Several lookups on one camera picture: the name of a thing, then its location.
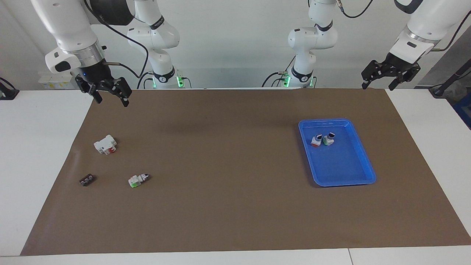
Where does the black table clamp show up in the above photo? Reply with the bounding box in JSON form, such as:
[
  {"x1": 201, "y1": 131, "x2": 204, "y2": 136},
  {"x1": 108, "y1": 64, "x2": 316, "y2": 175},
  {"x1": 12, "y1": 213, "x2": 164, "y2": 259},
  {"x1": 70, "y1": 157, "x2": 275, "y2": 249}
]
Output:
[{"x1": 0, "y1": 77, "x2": 20, "y2": 100}]

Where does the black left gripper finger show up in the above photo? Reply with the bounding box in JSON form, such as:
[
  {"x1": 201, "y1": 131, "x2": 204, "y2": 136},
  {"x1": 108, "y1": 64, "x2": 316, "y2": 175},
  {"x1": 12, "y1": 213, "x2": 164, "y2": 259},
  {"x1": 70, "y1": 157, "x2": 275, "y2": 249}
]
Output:
[
  {"x1": 388, "y1": 66, "x2": 421, "y2": 92},
  {"x1": 361, "y1": 59, "x2": 385, "y2": 90}
]

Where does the brown table mat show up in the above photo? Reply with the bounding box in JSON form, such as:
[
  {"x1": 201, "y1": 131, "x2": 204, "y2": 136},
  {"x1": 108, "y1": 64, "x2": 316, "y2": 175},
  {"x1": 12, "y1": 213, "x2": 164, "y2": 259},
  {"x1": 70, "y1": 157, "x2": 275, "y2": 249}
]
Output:
[{"x1": 20, "y1": 88, "x2": 471, "y2": 256}]

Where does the white cardboard box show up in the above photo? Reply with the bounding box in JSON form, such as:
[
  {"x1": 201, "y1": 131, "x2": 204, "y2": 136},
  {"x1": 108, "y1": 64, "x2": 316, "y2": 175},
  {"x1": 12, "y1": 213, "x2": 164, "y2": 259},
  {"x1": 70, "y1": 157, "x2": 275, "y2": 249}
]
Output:
[{"x1": 39, "y1": 71, "x2": 76, "y2": 89}]

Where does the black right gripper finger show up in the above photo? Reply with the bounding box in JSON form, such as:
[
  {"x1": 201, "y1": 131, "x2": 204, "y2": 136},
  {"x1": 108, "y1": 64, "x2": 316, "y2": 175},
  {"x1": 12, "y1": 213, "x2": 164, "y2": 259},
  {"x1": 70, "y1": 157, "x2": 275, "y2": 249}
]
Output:
[
  {"x1": 75, "y1": 75, "x2": 103, "y2": 104},
  {"x1": 110, "y1": 77, "x2": 132, "y2": 108}
]

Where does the black stand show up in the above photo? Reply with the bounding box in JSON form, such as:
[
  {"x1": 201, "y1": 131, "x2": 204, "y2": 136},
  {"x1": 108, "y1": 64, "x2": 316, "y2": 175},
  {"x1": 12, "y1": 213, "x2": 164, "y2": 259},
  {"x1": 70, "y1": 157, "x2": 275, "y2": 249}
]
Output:
[{"x1": 429, "y1": 59, "x2": 471, "y2": 98}]

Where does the white circuit breaker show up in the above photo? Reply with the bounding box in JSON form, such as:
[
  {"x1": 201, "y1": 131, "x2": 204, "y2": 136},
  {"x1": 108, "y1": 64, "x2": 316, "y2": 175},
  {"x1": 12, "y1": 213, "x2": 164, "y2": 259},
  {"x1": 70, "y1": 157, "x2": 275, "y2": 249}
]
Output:
[{"x1": 93, "y1": 135, "x2": 118, "y2": 155}]

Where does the selector switch green orange base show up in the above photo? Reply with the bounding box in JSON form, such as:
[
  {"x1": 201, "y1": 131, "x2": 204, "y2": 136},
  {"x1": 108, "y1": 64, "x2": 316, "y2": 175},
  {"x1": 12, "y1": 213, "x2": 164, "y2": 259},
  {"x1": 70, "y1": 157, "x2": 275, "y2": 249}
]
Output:
[{"x1": 128, "y1": 173, "x2": 151, "y2": 188}]

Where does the black base cable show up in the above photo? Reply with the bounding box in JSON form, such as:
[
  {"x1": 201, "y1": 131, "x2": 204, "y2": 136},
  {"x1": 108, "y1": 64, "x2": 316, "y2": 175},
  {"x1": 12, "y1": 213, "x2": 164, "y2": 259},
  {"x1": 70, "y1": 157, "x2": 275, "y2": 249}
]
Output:
[
  {"x1": 137, "y1": 72, "x2": 153, "y2": 89},
  {"x1": 262, "y1": 55, "x2": 297, "y2": 88}
]

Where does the blue plastic tray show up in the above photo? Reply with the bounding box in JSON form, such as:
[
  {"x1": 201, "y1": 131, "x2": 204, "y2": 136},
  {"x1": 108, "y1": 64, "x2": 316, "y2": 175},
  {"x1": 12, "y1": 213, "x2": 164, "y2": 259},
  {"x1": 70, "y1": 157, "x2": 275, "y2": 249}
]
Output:
[{"x1": 298, "y1": 118, "x2": 377, "y2": 187}]

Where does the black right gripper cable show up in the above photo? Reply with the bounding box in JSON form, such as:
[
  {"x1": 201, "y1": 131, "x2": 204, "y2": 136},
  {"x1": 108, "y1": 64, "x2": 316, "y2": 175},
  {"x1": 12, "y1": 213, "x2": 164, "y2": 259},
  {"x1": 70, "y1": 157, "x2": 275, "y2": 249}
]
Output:
[{"x1": 84, "y1": 0, "x2": 149, "y2": 80}]

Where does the blue crate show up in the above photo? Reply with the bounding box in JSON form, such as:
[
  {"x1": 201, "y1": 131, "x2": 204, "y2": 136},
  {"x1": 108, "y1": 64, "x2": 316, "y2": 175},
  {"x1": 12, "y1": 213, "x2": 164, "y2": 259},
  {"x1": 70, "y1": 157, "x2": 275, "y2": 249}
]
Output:
[{"x1": 453, "y1": 102, "x2": 471, "y2": 130}]

